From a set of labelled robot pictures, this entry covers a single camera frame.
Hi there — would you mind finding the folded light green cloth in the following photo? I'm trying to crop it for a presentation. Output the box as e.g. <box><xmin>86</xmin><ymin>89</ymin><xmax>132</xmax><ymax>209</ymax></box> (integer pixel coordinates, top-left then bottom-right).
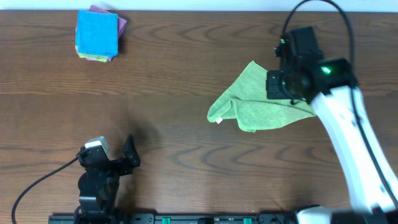
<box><xmin>75</xmin><ymin>45</ymin><xmax>111</xmax><ymax>62</ymax></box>

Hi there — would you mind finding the folded blue cloth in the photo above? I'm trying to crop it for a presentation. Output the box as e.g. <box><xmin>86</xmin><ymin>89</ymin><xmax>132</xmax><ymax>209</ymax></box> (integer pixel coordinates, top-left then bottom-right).
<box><xmin>76</xmin><ymin>10</ymin><xmax>119</xmax><ymax>57</ymax></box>

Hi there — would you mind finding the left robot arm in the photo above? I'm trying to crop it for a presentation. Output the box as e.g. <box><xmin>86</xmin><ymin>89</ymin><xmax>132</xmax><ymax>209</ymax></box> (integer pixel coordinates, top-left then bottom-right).
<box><xmin>73</xmin><ymin>135</ymin><xmax>141</xmax><ymax>224</ymax></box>

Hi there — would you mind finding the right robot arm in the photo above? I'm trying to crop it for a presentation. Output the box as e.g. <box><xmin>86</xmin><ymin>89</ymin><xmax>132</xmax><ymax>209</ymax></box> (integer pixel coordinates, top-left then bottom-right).
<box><xmin>266</xmin><ymin>35</ymin><xmax>397</xmax><ymax>223</ymax></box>

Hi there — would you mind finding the green microfiber cloth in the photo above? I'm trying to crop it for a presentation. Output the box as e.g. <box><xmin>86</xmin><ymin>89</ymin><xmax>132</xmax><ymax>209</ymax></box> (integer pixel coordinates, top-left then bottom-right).
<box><xmin>207</xmin><ymin>61</ymin><xmax>315</xmax><ymax>133</ymax></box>

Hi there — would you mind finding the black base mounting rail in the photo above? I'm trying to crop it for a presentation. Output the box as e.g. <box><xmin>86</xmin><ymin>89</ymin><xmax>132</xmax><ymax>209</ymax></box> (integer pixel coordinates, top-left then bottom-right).
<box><xmin>48</xmin><ymin>213</ymin><xmax>297</xmax><ymax>224</ymax></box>

